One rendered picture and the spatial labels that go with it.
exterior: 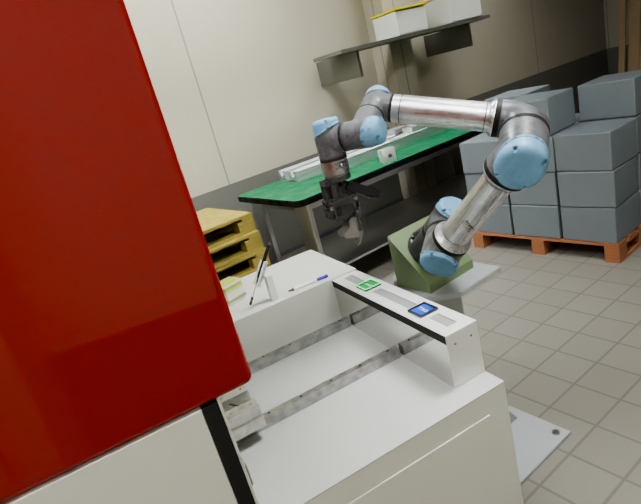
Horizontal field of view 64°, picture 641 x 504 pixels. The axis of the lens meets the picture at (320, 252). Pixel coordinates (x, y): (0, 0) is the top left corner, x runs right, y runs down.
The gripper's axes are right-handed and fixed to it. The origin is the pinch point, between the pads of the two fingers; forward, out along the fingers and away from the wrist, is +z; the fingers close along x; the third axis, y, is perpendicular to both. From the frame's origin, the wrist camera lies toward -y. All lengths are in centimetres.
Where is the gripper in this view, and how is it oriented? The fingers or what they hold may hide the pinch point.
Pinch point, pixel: (359, 239)
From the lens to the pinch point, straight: 147.4
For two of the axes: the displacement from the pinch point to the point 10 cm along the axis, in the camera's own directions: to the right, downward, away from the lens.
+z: 2.5, 9.2, 3.1
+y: -8.6, 3.5, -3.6
